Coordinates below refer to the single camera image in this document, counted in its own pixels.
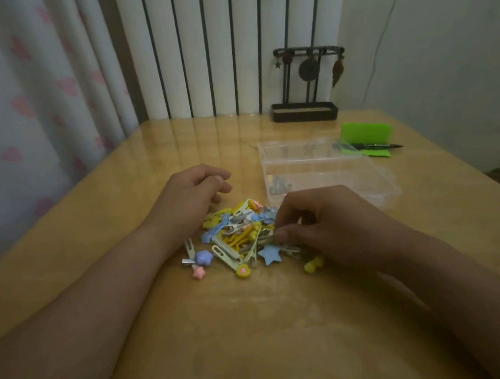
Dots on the person's left hand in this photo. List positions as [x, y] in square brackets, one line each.
[182, 205]

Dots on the person's right hand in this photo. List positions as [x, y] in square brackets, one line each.
[339, 230]

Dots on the person's left fingers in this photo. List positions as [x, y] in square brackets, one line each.
[214, 180]

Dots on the person's right thumb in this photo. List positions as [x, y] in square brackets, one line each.
[290, 235]

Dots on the person's right forearm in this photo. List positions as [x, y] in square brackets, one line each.
[479, 303]

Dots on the person's left forearm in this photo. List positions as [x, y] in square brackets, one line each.
[80, 331]

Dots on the grey-blue hair clip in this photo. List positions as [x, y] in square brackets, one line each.
[280, 186]

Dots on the pile of colourful hair clips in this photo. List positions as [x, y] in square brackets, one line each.
[238, 239]

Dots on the clear plastic storage box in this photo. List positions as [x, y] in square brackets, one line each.
[322, 172]

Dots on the black metal jewelry stand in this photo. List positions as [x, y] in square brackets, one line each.
[305, 112]

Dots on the black pen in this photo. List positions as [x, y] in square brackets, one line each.
[371, 146]

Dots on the green sticky note pad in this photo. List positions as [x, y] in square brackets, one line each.
[366, 132]

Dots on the white column radiator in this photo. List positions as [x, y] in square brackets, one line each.
[219, 38]

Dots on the dark round pendant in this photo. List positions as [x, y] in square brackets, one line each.
[308, 69]

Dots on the dark leaf pendant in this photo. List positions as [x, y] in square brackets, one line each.
[338, 71]

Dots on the white curtain with pink hearts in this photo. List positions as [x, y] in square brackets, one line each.
[12, 113]

